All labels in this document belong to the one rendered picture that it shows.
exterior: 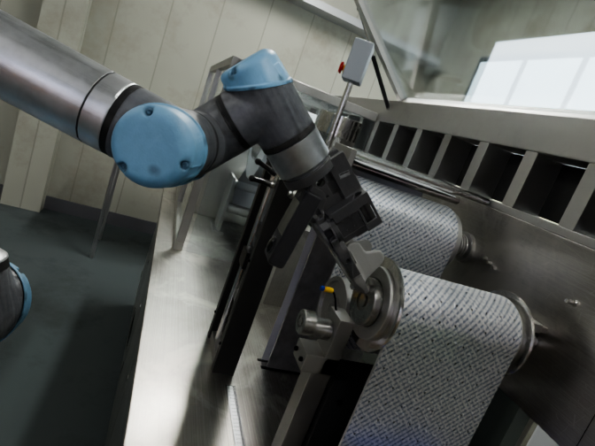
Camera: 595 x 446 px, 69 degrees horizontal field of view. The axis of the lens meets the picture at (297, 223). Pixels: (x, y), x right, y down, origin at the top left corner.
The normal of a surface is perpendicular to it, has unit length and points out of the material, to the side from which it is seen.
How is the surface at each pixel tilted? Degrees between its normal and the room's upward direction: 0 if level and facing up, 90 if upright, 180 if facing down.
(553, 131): 90
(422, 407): 90
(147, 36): 90
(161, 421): 0
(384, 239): 92
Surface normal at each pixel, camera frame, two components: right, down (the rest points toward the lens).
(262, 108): 0.08, 0.40
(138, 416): 0.34, -0.92
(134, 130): -0.02, 0.22
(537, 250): -0.91, -0.26
